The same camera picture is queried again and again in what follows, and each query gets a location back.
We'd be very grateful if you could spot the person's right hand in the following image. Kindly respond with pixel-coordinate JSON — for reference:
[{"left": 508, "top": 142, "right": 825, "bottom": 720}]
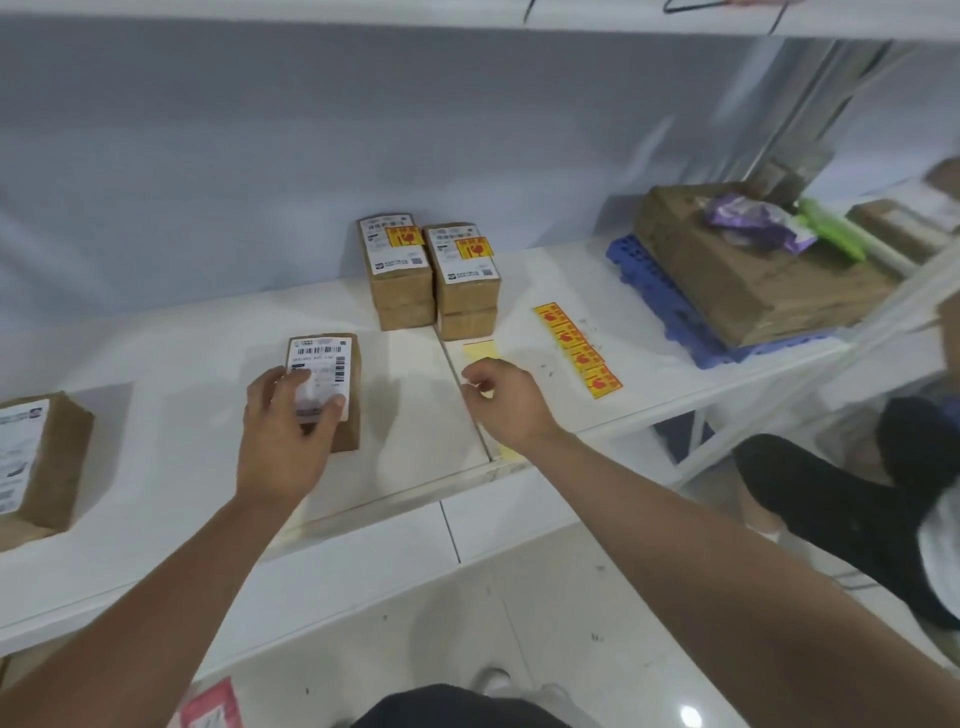
[{"left": 461, "top": 358, "right": 568, "bottom": 455}]

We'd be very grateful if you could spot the person's left hand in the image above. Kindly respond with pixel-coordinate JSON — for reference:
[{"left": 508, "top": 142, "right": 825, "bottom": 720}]
[{"left": 236, "top": 367, "right": 348, "bottom": 515}]

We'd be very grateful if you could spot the yellow red sticker strip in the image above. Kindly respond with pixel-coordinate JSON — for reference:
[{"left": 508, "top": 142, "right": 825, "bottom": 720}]
[
  {"left": 461, "top": 339, "right": 526, "bottom": 460},
  {"left": 533, "top": 302, "right": 624, "bottom": 400}
]

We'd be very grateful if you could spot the small brown cardboard box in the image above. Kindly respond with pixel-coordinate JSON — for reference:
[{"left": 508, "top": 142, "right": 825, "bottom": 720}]
[
  {"left": 437, "top": 305, "right": 499, "bottom": 343},
  {"left": 377, "top": 296, "right": 438, "bottom": 331},
  {"left": 286, "top": 333, "right": 363, "bottom": 454},
  {"left": 423, "top": 222, "right": 502, "bottom": 316},
  {"left": 359, "top": 213, "right": 435, "bottom": 309}
]

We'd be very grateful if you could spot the white metal shelf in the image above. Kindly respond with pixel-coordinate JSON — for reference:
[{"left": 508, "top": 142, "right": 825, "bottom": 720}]
[{"left": 0, "top": 0, "right": 960, "bottom": 661}]

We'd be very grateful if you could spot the stack of labelled brown parcels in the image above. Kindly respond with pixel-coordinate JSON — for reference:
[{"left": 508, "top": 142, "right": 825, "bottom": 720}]
[{"left": 0, "top": 391, "right": 95, "bottom": 553}]

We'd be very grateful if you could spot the person's left forearm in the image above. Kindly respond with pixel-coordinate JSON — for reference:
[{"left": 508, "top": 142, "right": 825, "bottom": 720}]
[{"left": 0, "top": 494, "right": 290, "bottom": 728}]

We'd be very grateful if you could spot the person's right forearm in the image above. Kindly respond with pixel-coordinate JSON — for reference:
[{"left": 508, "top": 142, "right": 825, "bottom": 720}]
[{"left": 524, "top": 431, "right": 960, "bottom": 728}]

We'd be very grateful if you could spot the person's dark clothing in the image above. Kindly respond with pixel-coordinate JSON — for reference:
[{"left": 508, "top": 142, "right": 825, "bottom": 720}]
[{"left": 352, "top": 682, "right": 594, "bottom": 728}]

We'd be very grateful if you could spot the blue plastic crate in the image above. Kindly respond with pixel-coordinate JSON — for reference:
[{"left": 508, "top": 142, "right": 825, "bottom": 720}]
[{"left": 656, "top": 410, "right": 714, "bottom": 463}]

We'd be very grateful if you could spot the blue plastic pallet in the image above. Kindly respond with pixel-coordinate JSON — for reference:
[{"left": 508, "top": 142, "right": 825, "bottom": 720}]
[{"left": 605, "top": 234, "right": 849, "bottom": 370}]

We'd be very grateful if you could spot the pink paper scrap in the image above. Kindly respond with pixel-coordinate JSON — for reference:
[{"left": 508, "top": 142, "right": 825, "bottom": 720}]
[{"left": 179, "top": 677, "right": 245, "bottom": 728}]

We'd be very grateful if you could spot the large brown carton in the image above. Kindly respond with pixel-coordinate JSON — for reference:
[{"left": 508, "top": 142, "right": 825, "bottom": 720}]
[{"left": 633, "top": 183, "right": 901, "bottom": 350}]

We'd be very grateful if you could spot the purple plastic packet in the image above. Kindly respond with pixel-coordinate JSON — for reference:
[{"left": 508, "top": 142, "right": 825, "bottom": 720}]
[{"left": 702, "top": 193, "right": 819, "bottom": 255}]

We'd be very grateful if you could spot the green plastic packet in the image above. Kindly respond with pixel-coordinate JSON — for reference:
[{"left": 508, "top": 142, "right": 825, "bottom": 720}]
[{"left": 796, "top": 198, "right": 868, "bottom": 262}]

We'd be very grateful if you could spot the medium brown carton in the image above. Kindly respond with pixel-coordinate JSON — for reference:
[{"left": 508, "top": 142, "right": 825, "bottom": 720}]
[
  {"left": 847, "top": 198, "right": 954, "bottom": 264},
  {"left": 926, "top": 157, "right": 960, "bottom": 200}
]

